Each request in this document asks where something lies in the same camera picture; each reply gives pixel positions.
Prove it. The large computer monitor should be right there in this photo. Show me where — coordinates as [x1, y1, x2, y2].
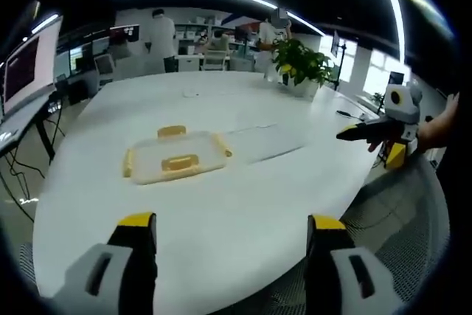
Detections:
[0, 15, 64, 119]

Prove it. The grey office chair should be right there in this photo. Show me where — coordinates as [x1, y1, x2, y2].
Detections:
[93, 52, 116, 86]

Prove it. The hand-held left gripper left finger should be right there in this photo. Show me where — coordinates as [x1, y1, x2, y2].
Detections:
[48, 212, 159, 315]

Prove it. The white office chair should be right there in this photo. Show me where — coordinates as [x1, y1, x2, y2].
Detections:
[202, 49, 229, 72]

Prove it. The person's right hand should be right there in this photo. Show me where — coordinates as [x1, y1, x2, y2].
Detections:
[415, 92, 462, 154]

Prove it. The grey mesh chair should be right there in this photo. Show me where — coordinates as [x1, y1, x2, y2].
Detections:
[17, 240, 38, 288]
[271, 158, 451, 315]

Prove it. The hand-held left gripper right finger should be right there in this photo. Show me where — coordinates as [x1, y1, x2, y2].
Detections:
[305, 213, 411, 315]

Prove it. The side desk with black legs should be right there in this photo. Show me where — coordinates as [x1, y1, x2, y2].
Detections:
[0, 89, 62, 178]

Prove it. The clear container with yellow buckles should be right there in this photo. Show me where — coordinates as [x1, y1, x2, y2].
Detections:
[122, 125, 234, 187]

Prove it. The potted green plant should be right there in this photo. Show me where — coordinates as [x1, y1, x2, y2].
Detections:
[271, 37, 337, 99]

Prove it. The black cable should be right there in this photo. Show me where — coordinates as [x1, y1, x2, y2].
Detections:
[336, 109, 371, 121]

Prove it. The black tripod stand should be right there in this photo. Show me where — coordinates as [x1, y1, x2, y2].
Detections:
[330, 30, 350, 91]

